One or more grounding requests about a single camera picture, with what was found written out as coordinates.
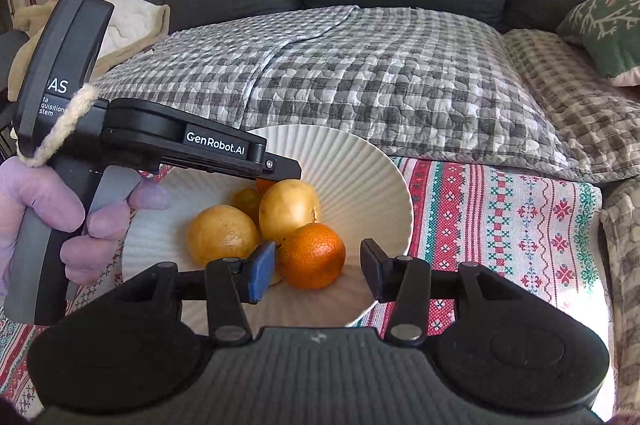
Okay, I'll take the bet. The left hand purple glove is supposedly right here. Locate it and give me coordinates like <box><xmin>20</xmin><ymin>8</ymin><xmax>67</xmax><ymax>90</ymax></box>
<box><xmin>1</xmin><ymin>156</ymin><xmax>169</xmax><ymax>296</ymax></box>

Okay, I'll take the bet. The large yellow fruit front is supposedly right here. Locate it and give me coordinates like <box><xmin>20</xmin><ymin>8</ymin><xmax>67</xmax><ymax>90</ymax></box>
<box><xmin>186</xmin><ymin>205</ymin><xmax>262</xmax><ymax>268</ymax></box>

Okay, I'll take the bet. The large yellow fruit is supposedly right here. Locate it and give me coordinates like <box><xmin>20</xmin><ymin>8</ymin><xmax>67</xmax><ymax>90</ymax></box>
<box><xmin>258</xmin><ymin>179</ymin><xmax>321</xmax><ymax>244</ymax></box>
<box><xmin>186</xmin><ymin>205</ymin><xmax>262</xmax><ymax>268</ymax></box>

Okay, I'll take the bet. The beige yarn loop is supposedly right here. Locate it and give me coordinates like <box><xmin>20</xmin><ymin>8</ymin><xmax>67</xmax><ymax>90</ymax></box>
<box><xmin>17</xmin><ymin>84</ymin><xmax>99</xmax><ymax>168</ymax></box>

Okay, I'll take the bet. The orange mandarin right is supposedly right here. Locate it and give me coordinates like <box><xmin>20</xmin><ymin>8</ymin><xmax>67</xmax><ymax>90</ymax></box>
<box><xmin>276</xmin><ymin>223</ymin><xmax>346</xmax><ymax>289</ymax></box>

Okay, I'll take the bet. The white ribbed plate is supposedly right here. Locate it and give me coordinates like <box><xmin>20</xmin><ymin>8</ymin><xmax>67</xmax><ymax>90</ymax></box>
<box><xmin>122</xmin><ymin>125</ymin><xmax>413</xmax><ymax>332</ymax></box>

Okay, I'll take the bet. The large yellow fruit back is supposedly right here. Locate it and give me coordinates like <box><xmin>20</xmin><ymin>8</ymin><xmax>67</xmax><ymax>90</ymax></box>
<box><xmin>258</xmin><ymin>179</ymin><xmax>321</xmax><ymax>244</ymax></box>

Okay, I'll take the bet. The cream white blanket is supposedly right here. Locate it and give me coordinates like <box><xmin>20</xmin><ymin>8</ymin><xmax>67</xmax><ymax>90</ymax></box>
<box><xmin>8</xmin><ymin>0</ymin><xmax>170</xmax><ymax>102</ymax></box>

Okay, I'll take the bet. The red green patterned tablecloth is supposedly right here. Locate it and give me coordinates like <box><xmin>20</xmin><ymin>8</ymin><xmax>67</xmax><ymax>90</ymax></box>
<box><xmin>1</xmin><ymin>158</ymin><xmax>611</xmax><ymax>419</ymax></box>

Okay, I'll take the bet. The grey checkered quilt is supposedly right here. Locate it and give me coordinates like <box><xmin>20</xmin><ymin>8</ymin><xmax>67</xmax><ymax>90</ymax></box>
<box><xmin>96</xmin><ymin>6</ymin><xmax>597</xmax><ymax>183</ymax></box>

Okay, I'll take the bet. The beige checkered quilt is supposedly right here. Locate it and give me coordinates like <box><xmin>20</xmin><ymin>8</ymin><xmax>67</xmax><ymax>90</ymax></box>
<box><xmin>504</xmin><ymin>29</ymin><xmax>639</xmax><ymax>424</ymax></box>

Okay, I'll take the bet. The green snowflake pillow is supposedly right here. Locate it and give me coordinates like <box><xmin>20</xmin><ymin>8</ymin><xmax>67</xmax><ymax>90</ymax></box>
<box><xmin>556</xmin><ymin>0</ymin><xmax>640</xmax><ymax>88</ymax></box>

